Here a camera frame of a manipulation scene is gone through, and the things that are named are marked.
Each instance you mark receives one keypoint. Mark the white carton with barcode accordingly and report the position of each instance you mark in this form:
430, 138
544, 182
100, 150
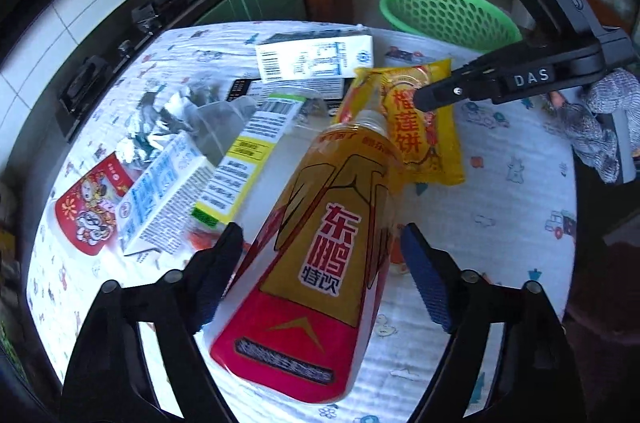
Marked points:
310, 58

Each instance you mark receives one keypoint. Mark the person's right hand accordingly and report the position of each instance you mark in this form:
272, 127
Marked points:
610, 95

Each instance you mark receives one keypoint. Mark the red paper cup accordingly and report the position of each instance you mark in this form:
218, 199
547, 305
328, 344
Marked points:
85, 213

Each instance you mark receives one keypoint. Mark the green plastic basket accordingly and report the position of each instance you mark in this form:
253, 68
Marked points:
450, 18

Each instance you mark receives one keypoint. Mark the black gas stove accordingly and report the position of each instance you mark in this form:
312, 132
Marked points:
165, 0

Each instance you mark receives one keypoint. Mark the yellow-green long box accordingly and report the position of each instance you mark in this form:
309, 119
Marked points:
240, 163

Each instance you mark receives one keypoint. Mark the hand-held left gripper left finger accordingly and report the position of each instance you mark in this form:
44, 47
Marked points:
215, 285

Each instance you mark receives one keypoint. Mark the blue and white milk carton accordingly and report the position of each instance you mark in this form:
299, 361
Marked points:
165, 198

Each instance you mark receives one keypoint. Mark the yellow snack packet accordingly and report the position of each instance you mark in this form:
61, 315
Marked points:
425, 148

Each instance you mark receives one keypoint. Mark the yellow and red drink bottle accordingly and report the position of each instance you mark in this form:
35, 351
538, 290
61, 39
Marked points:
320, 253

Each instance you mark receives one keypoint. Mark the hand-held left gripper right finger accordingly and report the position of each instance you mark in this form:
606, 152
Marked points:
430, 285

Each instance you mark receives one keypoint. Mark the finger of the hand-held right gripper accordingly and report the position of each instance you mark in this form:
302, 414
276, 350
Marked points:
455, 90

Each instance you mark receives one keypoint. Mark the crumpled silver foil wrapper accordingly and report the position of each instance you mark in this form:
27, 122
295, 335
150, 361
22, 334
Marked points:
165, 113

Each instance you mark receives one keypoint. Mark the black box with white label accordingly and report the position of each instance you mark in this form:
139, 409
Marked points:
239, 89

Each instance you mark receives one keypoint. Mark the dark kitchen countertop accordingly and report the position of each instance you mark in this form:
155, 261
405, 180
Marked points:
37, 138

